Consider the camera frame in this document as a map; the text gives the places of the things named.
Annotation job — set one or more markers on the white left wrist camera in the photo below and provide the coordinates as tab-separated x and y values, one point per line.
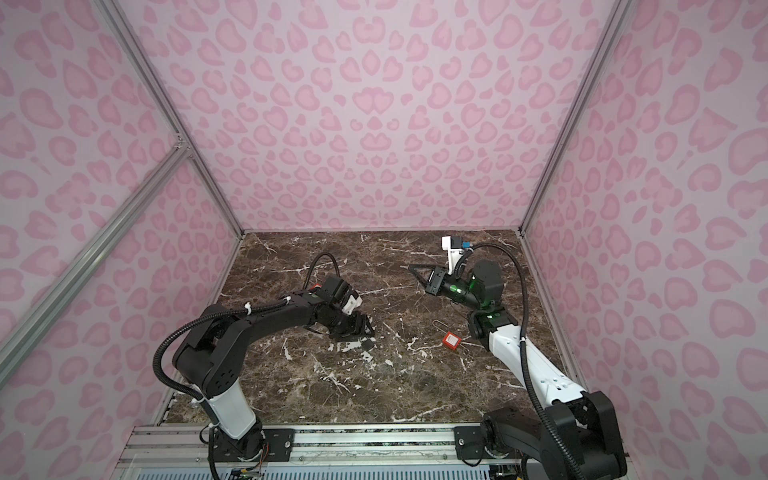
352	301

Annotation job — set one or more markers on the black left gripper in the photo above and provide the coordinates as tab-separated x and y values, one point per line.
358	329

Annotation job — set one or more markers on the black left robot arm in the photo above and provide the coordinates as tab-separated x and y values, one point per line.
214	347

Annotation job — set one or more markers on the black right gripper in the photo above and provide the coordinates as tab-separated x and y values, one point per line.
439	282

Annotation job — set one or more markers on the diagonal aluminium frame bar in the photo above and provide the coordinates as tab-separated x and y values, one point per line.
38	321

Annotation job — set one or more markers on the corner aluminium post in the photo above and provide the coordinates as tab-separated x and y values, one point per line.
620	15
130	43

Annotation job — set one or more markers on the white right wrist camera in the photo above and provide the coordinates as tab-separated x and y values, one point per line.
455	247

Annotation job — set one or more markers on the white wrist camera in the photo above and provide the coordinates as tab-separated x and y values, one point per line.
352	301
455	247

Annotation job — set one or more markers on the right corner aluminium post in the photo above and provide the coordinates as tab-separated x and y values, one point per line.
620	15

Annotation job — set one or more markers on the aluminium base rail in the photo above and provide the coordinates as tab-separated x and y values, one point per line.
335	451

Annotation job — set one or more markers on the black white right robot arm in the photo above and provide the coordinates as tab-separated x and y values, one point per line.
574	433

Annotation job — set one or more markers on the left corner aluminium post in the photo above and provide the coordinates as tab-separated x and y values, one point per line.
130	43

